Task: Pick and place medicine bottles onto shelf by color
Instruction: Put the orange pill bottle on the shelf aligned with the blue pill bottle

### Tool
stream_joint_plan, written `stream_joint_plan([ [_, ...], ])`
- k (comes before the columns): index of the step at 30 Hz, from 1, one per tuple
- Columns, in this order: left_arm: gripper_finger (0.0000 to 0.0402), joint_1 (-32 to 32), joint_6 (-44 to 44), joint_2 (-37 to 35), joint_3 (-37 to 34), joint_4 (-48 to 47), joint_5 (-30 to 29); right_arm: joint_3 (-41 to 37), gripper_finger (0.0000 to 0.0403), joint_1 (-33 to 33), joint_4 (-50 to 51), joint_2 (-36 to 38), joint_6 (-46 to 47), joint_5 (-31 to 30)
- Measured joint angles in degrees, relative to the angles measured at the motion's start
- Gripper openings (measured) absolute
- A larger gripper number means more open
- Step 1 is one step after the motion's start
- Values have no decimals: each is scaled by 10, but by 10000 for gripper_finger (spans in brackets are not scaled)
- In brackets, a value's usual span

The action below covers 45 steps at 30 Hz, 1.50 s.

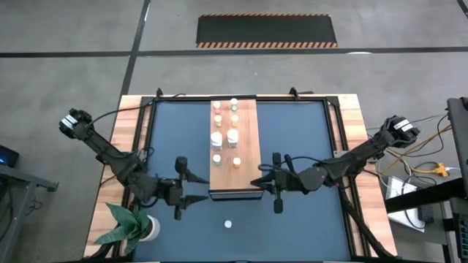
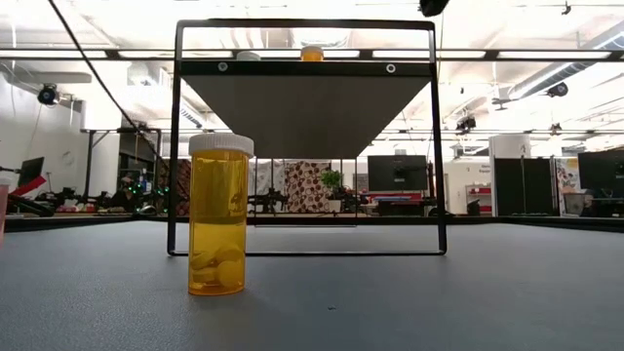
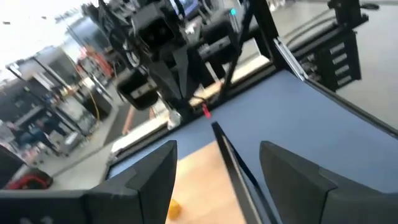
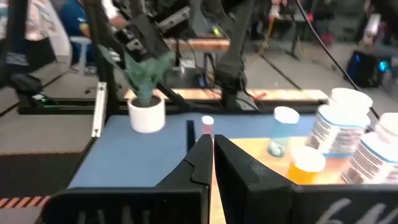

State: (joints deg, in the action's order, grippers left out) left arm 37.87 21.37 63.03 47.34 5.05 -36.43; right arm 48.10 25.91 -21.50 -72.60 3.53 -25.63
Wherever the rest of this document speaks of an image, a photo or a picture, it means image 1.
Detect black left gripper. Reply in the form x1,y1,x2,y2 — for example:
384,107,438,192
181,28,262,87
156,156,211,221

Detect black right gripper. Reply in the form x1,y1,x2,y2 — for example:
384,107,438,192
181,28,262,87
249,153,306,215

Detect snake plant white pot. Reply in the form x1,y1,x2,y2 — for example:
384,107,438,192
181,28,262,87
94,202,162,256

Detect black floor mat orange stripes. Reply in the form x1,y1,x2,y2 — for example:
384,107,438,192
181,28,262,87
195,13,339,50

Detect black side desk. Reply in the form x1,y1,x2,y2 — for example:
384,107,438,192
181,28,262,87
383,178,468,215

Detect grey side table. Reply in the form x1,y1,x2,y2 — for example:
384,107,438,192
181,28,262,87
0,164,59,262

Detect yellow power splitter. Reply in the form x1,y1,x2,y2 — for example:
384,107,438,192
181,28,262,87
411,162,450,179

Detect black device blue light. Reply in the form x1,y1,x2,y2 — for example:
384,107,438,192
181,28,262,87
0,144,20,168

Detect grey equipment case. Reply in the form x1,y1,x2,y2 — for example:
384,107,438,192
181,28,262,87
446,96,468,183

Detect wooden shelf black frame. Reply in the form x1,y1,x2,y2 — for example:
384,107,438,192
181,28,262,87
208,99,265,201

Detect black table frame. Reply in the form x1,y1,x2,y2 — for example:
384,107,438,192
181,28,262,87
111,86,398,263

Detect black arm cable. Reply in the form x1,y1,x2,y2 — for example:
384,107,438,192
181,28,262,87
87,93,177,125

